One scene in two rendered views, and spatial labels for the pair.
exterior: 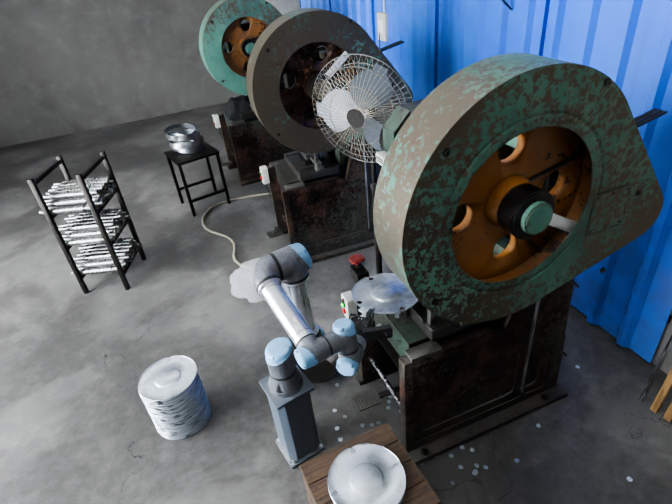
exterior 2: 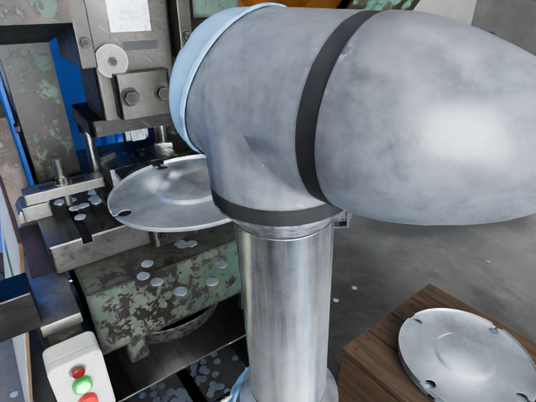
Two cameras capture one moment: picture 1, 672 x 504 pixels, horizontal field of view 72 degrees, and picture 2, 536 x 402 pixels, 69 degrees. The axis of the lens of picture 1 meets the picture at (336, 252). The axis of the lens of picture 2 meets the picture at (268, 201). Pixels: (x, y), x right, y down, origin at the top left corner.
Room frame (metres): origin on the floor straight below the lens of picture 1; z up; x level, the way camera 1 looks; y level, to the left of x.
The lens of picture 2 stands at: (1.59, 0.44, 1.10)
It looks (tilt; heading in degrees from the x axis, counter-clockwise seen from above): 28 degrees down; 253
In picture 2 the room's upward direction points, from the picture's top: straight up
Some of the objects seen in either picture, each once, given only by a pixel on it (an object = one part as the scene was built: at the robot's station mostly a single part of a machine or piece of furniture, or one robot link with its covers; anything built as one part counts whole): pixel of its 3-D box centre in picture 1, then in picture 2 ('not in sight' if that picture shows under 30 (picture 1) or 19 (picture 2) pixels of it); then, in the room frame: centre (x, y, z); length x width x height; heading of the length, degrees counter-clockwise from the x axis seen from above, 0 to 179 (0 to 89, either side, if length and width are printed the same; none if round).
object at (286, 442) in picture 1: (293, 416); not in sight; (1.41, 0.28, 0.23); 0.19 x 0.19 x 0.45; 29
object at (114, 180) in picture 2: not in sight; (140, 164); (1.63, -0.42, 0.76); 0.15 x 0.09 x 0.05; 18
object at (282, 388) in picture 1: (284, 376); not in sight; (1.41, 0.28, 0.50); 0.15 x 0.15 x 0.10
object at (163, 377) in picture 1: (167, 377); not in sight; (1.66, 0.91, 0.31); 0.29 x 0.29 x 0.01
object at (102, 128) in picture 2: not in sight; (131, 118); (1.63, -0.42, 0.86); 0.20 x 0.16 x 0.05; 18
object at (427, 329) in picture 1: (434, 294); (145, 196); (1.63, -0.42, 0.68); 0.45 x 0.30 x 0.06; 18
